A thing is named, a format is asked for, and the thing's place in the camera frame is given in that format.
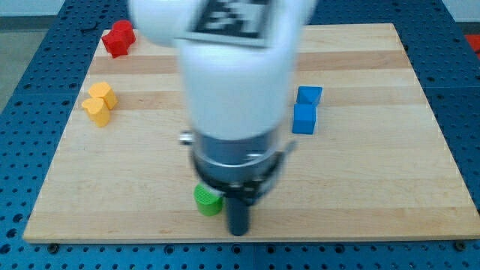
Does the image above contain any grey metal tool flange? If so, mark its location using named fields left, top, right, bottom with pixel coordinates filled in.
left=178, top=129, right=296, bottom=205

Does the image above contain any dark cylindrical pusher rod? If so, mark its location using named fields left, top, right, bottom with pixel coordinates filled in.
left=225, top=197, right=250, bottom=236

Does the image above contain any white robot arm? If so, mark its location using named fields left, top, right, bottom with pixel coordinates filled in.
left=127, top=0, right=317, bottom=236

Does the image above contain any red star block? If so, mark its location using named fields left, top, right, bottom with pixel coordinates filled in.
left=101, top=30, right=130, bottom=58

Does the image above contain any green cylinder block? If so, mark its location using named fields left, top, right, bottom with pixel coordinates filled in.
left=193, top=184, right=224, bottom=217

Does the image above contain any blue cube block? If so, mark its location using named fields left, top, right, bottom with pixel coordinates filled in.
left=292, top=103, right=317, bottom=135

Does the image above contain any blue triangular block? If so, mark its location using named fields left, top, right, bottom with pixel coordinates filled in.
left=296, top=85, right=323, bottom=107

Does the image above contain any wooden board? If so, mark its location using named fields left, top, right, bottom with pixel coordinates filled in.
left=23, top=24, right=479, bottom=244

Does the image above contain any black white fiducial tag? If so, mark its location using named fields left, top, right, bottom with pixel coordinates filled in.
left=181, top=0, right=276, bottom=48

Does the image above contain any yellow heart block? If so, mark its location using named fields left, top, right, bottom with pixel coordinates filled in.
left=81, top=97, right=110, bottom=128

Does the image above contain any yellow hexagon block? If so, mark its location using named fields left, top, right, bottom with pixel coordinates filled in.
left=88, top=82, right=119, bottom=110

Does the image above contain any red round block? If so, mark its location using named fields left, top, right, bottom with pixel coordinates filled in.
left=110, top=19, right=136, bottom=47

